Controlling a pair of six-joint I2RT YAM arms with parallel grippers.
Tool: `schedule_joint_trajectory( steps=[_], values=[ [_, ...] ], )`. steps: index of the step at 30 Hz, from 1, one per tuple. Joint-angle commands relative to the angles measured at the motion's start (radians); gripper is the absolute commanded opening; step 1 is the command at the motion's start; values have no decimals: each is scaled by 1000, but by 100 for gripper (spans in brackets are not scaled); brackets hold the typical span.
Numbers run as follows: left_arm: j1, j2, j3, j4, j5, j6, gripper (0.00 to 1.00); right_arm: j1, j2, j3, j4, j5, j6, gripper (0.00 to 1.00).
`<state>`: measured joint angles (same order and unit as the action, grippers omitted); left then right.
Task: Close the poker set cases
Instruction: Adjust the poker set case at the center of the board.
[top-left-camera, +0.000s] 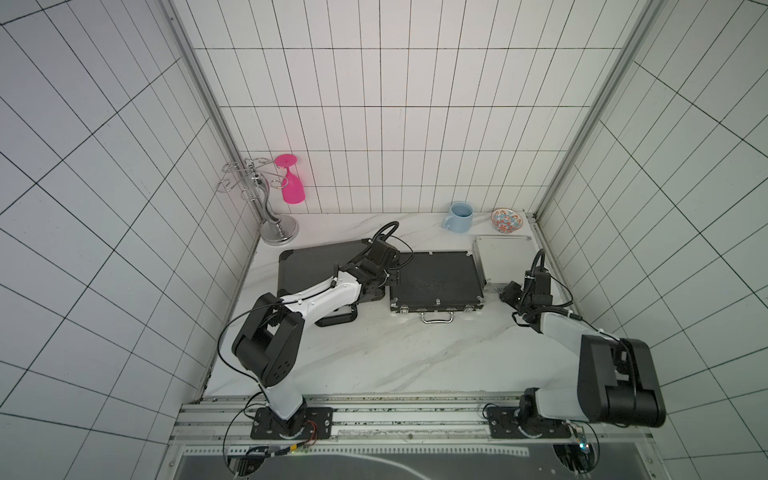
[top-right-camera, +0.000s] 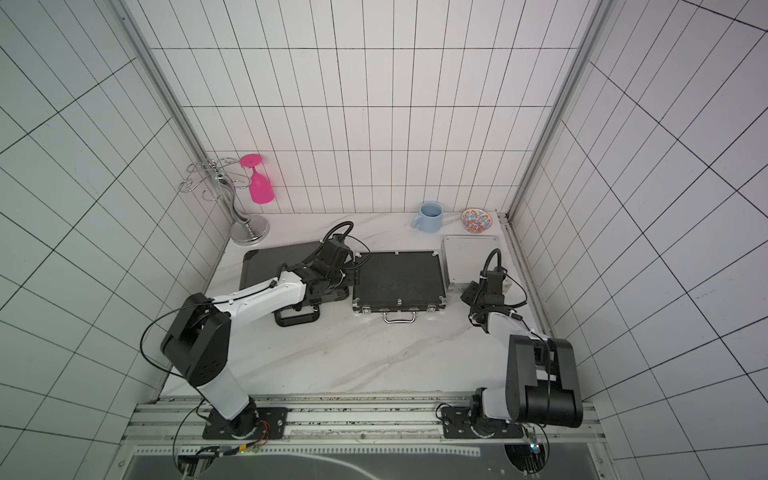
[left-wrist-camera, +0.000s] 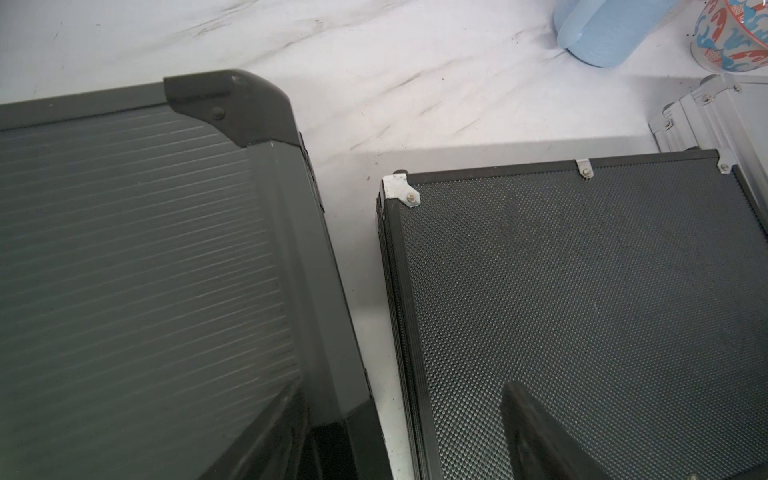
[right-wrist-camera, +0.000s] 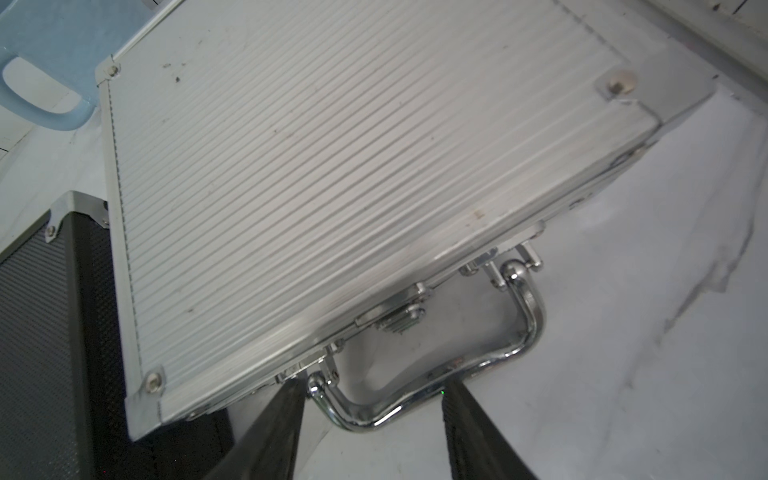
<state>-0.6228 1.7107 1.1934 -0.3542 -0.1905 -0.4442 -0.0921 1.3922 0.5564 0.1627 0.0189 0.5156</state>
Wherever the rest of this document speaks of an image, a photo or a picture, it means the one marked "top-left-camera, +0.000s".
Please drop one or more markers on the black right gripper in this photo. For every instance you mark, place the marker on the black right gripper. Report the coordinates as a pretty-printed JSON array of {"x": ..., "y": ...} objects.
[{"x": 516, "y": 294}]

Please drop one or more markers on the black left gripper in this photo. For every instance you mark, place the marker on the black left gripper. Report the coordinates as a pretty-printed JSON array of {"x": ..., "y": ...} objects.
[{"x": 392, "y": 270}]

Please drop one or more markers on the silver aluminium poker case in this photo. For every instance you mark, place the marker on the silver aluminium poker case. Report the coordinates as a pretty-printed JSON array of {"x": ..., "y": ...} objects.
[{"x": 503, "y": 259}]

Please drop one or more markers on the black poker case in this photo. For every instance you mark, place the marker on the black poker case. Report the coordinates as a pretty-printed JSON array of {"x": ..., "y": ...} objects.
[
  {"x": 300, "y": 269},
  {"x": 437, "y": 286}
]

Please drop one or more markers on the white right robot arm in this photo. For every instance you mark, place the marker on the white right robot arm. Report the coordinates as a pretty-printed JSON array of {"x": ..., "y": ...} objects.
[{"x": 616, "y": 379}]

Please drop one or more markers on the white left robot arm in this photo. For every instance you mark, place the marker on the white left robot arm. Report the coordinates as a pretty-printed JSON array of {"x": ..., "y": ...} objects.
[{"x": 268, "y": 343}]

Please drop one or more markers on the patterned small bowl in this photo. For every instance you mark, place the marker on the patterned small bowl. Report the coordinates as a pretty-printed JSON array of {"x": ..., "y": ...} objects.
[{"x": 506, "y": 221}]

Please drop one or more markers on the light blue mug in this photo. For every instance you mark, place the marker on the light blue mug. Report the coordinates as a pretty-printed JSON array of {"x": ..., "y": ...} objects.
[{"x": 459, "y": 217}]

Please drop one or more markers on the pink plastic goblet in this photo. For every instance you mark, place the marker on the pink plastic goblet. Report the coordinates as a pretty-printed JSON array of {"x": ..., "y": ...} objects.
[{"x": 292, "y": 188}]

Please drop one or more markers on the aluminium mounting rail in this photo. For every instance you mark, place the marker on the aluminium mounting rail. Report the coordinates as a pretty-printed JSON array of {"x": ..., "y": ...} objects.
[{"x": 382, "y": 424}]

